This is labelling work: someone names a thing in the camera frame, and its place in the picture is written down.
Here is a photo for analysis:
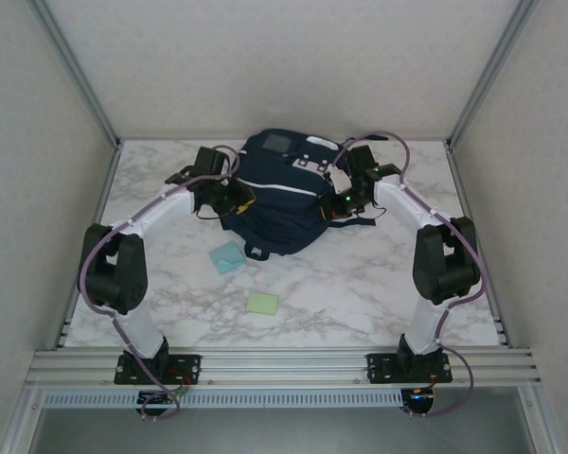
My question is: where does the small circuit board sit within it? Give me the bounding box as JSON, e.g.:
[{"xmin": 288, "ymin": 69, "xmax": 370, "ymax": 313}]
[
  {"xmin": 138, "ymin": 390, "xmax": 180, "ymax": 406},
  {"xmin": 403, "ymin": 387, "xmax": 437, "ymax": 403}
]

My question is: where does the aluminium table side rail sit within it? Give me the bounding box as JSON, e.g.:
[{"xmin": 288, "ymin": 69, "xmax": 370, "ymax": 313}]
[
  {"xmin": 444, "ymin": 141, "xmax": 510, "ymax": 349},
  {"xmin": 51, "ymin": 141, "xmax": 124, "ymax": 351}
]

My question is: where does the light blue sticky note pad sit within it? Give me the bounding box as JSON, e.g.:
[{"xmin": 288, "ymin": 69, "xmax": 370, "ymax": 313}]
[{"xmin": 208, "ymin": 241, "xmax": 247, "ymax": 275}]

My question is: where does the aluminium mounting rail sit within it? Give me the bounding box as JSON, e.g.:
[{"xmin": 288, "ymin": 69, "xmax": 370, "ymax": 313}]
[{"xmin": 23, "ymin": 348, "xmax": 543, "ymax": 390}]

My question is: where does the grey slotted cable duct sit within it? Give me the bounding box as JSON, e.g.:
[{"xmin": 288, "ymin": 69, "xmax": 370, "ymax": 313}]
[{"xmin": 41, "ymin": 390, "xmax": 404, "ymax": 409}]

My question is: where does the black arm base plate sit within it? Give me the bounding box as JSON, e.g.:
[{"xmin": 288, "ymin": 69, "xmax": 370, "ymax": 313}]
[
  {"xmin": 366, "ymin": 352, "xmax": 454, "ymax": 385},
  {"xmin": 115, "ymin": 353, "xmax": 204, "ymax": 387}
]

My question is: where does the aluminium frame post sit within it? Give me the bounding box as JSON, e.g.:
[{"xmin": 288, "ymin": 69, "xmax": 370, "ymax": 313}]
[
  {"xmin": 444, "ymin": 0, "xmax": 541, "ymax": 152},
  {"xmin": 30, "ymin": 0, "xmax": 124, "ymax": 152}
]

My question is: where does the light green sticky note pad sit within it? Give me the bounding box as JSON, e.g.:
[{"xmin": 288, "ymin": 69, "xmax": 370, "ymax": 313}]
[{"xmin": 245, "ymin": 292, "xmax": 281, "ymax": 316}]

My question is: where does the navy blue backpack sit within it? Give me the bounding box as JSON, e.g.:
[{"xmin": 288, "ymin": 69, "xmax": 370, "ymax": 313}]
[{"xmin": 193, "ymin": 128, "xmax": 389, "ymax": 259}]

